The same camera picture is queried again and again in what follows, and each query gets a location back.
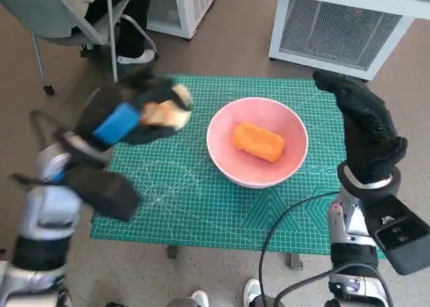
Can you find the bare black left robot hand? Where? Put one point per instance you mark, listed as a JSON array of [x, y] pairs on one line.
[[114, 112]]

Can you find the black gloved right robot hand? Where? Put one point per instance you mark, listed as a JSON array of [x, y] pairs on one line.
[[369, 135]]

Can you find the round toy bread bun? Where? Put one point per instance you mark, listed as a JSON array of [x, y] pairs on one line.
[[164, 113]]

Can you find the orange toy bread loaf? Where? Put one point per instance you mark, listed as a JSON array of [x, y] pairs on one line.
[[258, 140]]

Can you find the pink bowl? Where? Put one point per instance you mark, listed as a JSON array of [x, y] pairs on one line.
[[221, 142]]

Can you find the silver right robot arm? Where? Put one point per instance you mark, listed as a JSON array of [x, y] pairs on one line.
[[352, 240]]

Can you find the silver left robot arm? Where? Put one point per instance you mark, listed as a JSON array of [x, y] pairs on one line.
[[47, 213]]

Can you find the seated person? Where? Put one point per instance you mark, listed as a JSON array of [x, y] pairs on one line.
[[132, 35]]

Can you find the green cutting mat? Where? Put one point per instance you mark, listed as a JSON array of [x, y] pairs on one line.
[[188, 186]]

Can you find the large white mesh cabinet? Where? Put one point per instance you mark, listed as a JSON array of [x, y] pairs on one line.
[[336, 28]]

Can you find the grey wheeled chair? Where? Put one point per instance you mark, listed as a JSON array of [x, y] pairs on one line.
[[50, 18]]

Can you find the small white mesh cabinet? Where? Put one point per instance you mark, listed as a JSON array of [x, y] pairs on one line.
[[191, 8]]

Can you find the person with white shoes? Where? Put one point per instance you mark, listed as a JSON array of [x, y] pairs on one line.
[[253, 288]]

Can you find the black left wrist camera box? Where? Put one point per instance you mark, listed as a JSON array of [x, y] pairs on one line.
[[107, 193]]

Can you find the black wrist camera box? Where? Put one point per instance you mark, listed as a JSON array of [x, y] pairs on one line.
[[107, 193], [399, 236]]

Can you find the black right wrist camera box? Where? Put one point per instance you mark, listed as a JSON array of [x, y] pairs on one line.
[[399, 236]]

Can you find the dark table leg bracket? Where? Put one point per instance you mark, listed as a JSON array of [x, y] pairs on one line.
[[294, 260], [172, 252]]

